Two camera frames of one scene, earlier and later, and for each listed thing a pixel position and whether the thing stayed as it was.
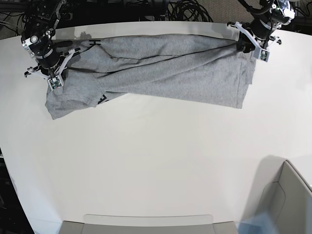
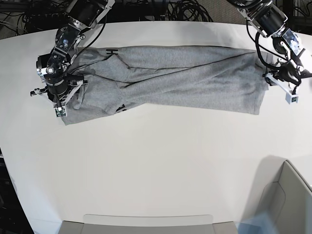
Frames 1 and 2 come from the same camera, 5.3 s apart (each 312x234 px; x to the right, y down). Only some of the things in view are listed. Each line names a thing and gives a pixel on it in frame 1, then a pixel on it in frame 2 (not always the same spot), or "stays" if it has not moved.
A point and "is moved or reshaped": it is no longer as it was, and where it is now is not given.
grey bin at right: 285,197 stays
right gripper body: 264,44 → 290,75
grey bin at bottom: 147,224 stays
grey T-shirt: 203,69 is moved or reshaped
